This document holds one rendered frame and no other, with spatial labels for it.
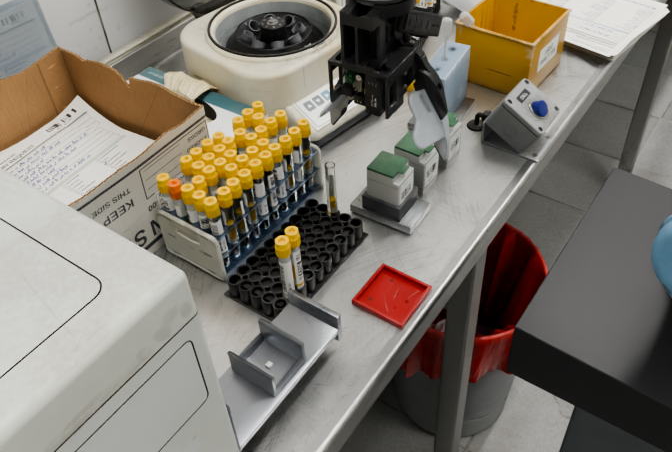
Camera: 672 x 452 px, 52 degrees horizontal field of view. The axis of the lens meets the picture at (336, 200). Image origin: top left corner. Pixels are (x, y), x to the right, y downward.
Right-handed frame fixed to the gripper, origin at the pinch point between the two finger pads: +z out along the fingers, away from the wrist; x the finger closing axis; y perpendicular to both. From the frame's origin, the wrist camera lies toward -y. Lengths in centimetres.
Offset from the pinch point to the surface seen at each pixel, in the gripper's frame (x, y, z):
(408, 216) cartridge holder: 3.3, 1.1, 10.5
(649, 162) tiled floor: 22, -143, 99
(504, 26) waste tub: -2.2, -45.6, 7.9
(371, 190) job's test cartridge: -1.5, 2.0, 7.4
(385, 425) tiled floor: -9, -16, 99
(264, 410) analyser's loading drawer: 4.4, 33.8, 7.9
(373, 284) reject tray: 4.4, 12.3, 11.7
